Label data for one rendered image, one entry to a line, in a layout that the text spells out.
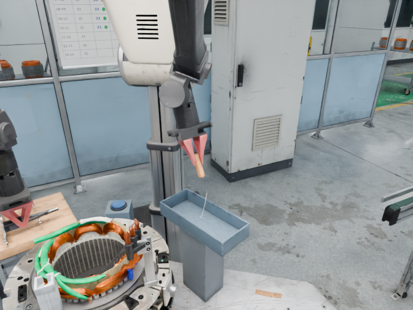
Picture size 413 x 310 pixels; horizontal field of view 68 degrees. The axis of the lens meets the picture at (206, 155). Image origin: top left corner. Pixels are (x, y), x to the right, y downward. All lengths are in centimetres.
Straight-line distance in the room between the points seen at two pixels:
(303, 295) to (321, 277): 119
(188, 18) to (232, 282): 81
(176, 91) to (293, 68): 244
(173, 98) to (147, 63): 27
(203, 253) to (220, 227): 8
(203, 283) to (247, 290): 16
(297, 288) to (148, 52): 84
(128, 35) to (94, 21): 185
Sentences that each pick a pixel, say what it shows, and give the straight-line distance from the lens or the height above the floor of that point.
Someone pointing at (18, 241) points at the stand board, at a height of 107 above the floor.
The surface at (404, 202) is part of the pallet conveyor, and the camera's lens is 170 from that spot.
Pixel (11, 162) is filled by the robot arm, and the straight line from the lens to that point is 81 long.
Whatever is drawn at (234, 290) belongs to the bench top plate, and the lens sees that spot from 105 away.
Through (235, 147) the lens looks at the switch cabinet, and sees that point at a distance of 290.
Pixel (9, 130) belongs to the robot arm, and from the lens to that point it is 77.
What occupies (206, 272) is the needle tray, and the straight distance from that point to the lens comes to 93.
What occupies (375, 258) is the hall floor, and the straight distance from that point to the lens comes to 254.
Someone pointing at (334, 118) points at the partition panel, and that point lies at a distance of 448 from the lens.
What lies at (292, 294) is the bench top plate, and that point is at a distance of 107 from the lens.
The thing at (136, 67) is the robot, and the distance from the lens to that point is 92.
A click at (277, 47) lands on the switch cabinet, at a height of 126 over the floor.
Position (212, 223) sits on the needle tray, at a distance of 89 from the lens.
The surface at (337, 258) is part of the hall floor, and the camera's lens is 243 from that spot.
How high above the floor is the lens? 158
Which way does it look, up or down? 26 degrees down
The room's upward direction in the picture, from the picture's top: straight up
